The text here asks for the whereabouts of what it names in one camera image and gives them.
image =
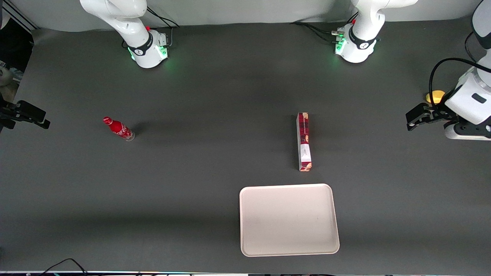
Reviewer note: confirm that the yellow round disc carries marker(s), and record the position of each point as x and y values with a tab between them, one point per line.
437	95

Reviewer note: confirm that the dark background object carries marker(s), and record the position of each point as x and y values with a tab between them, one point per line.
13	44

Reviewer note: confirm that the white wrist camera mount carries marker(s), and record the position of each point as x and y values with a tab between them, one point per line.
466	132

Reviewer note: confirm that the white rectangular plastic tray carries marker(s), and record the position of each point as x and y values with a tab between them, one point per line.
288	220

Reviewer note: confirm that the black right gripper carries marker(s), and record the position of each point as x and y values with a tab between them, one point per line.
8	114

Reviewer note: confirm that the aluminium frame rail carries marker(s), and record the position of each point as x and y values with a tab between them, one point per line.
19	14

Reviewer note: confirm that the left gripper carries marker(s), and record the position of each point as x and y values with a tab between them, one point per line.
438	113

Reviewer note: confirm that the red cookie box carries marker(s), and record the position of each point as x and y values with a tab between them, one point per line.
303	142

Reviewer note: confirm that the red cola bottle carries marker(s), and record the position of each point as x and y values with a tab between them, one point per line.
119	129

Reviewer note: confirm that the white round background object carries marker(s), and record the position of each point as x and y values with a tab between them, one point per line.
4	76

